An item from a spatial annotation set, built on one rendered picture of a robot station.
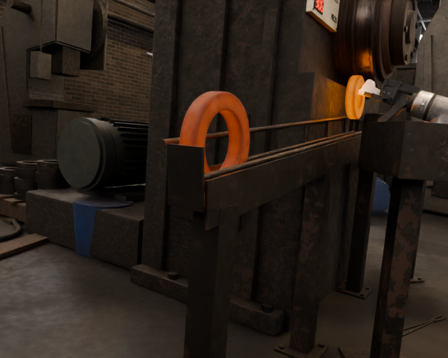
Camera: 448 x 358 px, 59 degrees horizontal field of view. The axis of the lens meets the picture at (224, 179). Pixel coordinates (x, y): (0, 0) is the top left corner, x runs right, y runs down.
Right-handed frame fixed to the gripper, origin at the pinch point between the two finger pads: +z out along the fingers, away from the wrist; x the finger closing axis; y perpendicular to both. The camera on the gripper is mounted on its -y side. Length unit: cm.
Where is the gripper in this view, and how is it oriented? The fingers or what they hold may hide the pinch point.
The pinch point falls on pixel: (356, 91)
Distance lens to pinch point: 155.1
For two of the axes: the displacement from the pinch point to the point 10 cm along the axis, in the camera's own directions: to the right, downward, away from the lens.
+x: -5.5, 0.8, -8.3
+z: -7.8, -3.9, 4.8
